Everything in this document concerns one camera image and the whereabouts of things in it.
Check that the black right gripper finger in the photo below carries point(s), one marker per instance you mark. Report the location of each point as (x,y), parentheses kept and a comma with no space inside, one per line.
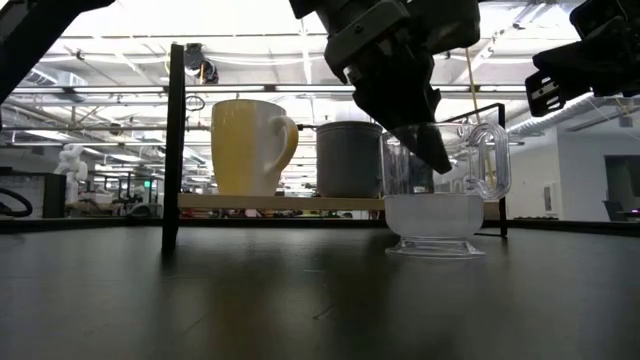
(590,65)

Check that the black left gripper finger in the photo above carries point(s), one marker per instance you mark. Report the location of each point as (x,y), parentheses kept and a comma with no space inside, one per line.
(395,90)

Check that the wooden cutting board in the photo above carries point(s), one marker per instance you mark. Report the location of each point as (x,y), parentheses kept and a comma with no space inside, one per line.
(280,202)

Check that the grey mug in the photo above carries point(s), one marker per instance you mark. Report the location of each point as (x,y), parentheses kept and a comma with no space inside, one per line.
(347,160)

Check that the yellow ceramic mug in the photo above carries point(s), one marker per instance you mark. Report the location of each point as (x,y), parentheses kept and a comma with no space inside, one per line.
(240,150)

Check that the white robot figure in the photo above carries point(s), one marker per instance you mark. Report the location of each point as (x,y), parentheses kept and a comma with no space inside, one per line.
(72,170)

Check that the black cabinet box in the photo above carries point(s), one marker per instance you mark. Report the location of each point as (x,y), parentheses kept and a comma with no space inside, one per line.
(54,197)

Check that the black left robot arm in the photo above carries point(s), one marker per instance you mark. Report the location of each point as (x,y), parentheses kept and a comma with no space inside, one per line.
(30,30)

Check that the clear glass mug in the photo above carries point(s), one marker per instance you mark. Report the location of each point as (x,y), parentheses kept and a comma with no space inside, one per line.
(435,220)

